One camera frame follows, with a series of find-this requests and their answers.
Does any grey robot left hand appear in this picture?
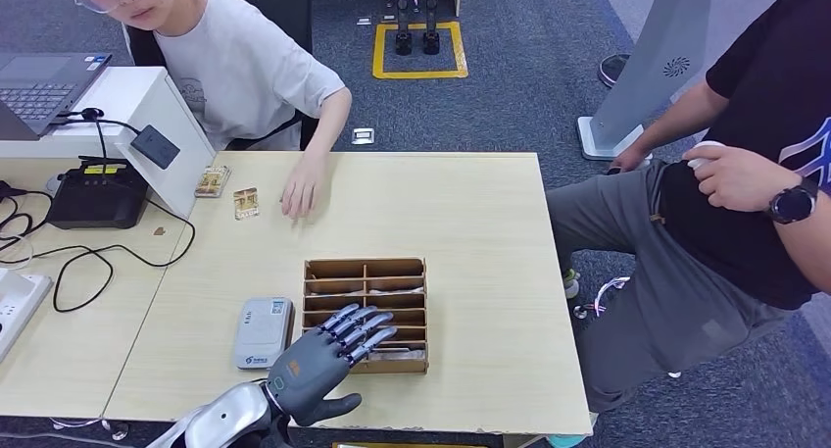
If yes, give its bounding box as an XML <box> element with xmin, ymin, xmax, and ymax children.
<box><xmin>266</xmin><ymin>303</ymin><xmax>399</xmax><ymax>428</ymax></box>

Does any person's right hand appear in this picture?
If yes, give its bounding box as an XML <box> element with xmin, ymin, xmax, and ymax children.
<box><xmin>607</xmin><ymin>142</ymin><xmax>654</xmax><ymax>174</ymax></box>

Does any person's left hand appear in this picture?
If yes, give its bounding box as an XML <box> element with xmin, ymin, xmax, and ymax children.
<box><xmin>681</xmin><ymin>143</ymin><xmax>805</xmax><ymax>214</ymax></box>
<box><xmin>280</xmin><ymin>152</ymin><xmax>331</xmax><ymax>224</ymax></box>

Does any white round remote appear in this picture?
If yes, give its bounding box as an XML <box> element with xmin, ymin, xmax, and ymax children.
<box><xmin>686</xmin><ymin>140</ymin><xmax>727</xmax><ymax>172</ymax></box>

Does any gold hotel key card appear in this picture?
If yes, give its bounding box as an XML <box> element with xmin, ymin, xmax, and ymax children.
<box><xmin>232</xmin><ymin>186</ymin><xmax>261</xmax><ymax>222</ymax></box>

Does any wooden card organiser box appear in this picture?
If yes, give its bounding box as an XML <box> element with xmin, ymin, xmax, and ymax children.
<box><xmin>302</xmin><ymin>258</ymin><xmax>430</xmax><ymax>375</ymax></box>

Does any grey card reader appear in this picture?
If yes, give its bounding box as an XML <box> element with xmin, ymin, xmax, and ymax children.
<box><xmin>233</xmin><ymin>296</ymin><xmax>295</xmax><ymax>371</ymax></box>

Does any person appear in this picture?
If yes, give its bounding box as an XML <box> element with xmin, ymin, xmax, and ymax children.
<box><xmin>65</xmin><ymin>0</ymin><xmax>353</xmax><ymax>224</ymax></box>
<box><xmin>545</xmin><ymin>0</ymin><xmax>831</xmax><ymax>415</ymax></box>

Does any stack of key cards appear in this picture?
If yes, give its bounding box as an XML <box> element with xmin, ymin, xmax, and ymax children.
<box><xmin>193</xmin><ymin>165</ymin><xmax>232</xmax><ymax>200</ymax></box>

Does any black wrist watch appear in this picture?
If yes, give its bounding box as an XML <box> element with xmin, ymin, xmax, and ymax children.
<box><xmin>765</xmin><ymin>176</ymin><xmax>820</xmax><ymax>225</ymax></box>

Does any black shoe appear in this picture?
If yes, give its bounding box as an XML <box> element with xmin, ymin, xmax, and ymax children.
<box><xmin>597</xmin><ymin>52</ymin><xmax>632</xmax><ymax>89</ymax></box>

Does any white kiosk stand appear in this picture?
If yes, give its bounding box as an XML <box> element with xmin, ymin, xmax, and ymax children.
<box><xmin>576</xmin><ymin>0</ymin><xmax>715</xmax><ymax>163</ymax></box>

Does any black small box device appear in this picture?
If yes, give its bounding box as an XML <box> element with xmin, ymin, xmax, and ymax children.
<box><xmin>130</xmin><ymin>124</ymin><xmax>181</xmax><ymax>171</ymax></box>

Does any yellow floor tape square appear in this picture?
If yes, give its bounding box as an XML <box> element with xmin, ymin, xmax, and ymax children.
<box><xmin>371</xmin><ymin>21</ymin><xmax>469</xmax><ymax>80</ymax></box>

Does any black humanoid robot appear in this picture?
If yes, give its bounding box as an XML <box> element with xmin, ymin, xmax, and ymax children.
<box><xmin>388</xmin><ymin>0</ymin><xmax>444</xmax><ymax>57</ymax></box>

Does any white desk stand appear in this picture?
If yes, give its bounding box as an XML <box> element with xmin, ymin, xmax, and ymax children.
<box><xmin>0</xmin><ymin>66</ymin><xmax>217</xmax><ymax>221</ymax></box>

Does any black desktop terminal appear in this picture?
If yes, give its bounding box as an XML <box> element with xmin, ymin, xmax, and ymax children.
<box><xmin>46</xmin><ymin>158</ymin><xmax>151</xmax><ymax>230</ymax></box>

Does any grey laptop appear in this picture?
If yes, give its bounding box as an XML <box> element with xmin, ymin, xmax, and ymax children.
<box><xmin>0</xmin><ymin>52</ymin><xmax>113</xmax><ymax>142</ymax></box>

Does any white power strip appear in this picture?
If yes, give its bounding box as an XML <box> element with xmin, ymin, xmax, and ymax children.
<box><xmin>0</xmin><ymin>268</ymin><xmax>53</xmax><ymax>363</ymax></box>

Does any white floor cable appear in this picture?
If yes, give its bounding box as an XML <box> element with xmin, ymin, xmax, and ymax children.
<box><xmin>572</xmin><ymin>275</ymin><xmax>632</xmax><ymax>320</ymax></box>

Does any thin white cable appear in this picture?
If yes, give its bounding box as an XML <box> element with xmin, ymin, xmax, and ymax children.
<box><xmin>48</xmin><ymin>418</ymin><xmax>131</xmax><ymax>441</ymax></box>

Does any black cable with plug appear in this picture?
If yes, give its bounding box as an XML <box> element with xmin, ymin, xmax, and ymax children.
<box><xmin>51</xmin><ymin>107</ymin><xmax>143</xmax><ymax>174</ymax></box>

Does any long black cable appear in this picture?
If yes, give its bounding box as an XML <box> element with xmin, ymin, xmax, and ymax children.
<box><xmin>32</xmin><ymin>196</ymin><xmax>197</xmax><ymax>315</ymax></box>

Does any black cable bundle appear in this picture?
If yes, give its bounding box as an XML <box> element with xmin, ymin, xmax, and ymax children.
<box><xmin>0</xmin><ymin>180</ymin><xmax>53</xmax><ymax>255</ymax></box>

